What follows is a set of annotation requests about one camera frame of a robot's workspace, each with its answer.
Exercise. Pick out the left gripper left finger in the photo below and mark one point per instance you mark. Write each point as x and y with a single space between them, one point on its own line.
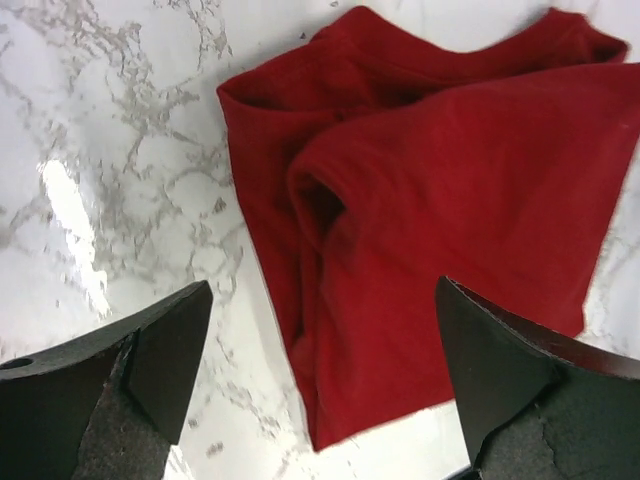
109 404

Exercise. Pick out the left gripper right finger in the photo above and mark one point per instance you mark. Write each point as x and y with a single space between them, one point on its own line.
532 403

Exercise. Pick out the dark red t shirt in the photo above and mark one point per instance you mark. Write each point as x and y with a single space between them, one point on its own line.
369 163

